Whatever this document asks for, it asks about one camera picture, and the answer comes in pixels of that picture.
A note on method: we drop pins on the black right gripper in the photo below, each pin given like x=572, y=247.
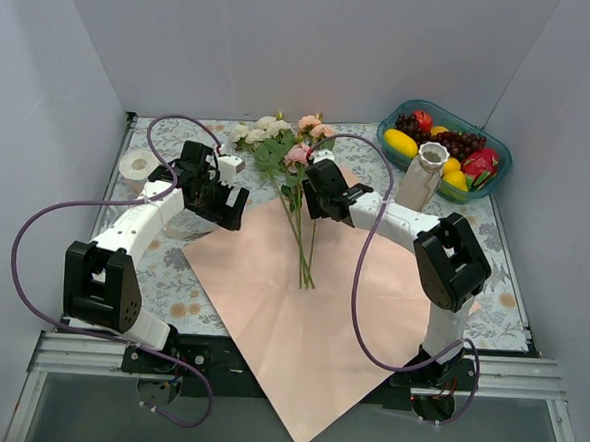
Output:
x=322, y=187

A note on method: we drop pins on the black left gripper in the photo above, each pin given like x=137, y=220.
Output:
x=218, y=202

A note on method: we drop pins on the cream ribbon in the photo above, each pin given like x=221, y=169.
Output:
x=188, y=232

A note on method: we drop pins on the pink twin-bloom flower stem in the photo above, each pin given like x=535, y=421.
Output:
x=310, y=131

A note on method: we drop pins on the pink wrapping paper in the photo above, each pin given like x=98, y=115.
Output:
x=300, y=344

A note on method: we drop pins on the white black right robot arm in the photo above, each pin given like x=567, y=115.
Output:
x=451, y=265

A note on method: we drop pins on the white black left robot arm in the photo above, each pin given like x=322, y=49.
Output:
x=100, y=282

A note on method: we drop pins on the white ribbed vase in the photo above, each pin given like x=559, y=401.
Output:
x=422, y=177

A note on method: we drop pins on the floral patterned table mat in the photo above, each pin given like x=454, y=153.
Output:
x=172, y=292

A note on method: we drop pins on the single pink flower stem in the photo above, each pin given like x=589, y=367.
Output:
x=292, y=198

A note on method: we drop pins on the white flower stem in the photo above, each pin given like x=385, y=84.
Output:
x=269, y=140

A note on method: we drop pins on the yellow mango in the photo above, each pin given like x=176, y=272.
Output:
x=401, y=143

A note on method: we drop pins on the red apple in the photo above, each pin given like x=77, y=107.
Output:
x=423, y=120

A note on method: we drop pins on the orange fruit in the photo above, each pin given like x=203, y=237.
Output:
x=437, y=130

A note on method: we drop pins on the yellow lemon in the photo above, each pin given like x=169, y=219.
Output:
x=451, y=165
x=456, y=179

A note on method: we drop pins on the dark purple grapes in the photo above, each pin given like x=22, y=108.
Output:
x=459, y=144

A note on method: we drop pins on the teal plastic fruit basket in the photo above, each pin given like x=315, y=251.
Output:
x=442, y=117

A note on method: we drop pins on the pink dragon fruit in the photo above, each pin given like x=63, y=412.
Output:
x=480, y=167

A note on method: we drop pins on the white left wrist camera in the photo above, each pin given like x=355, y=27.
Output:
x=228, y=167

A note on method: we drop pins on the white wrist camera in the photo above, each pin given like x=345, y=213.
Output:
x=320, y=155
x=228, y=167

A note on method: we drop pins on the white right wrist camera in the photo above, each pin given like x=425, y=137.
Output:
x=320, y=155

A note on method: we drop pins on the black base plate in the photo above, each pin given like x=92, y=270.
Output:
x=230, y=376

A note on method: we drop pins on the aluminium frame rail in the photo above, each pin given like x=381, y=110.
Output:
x=78, y=392

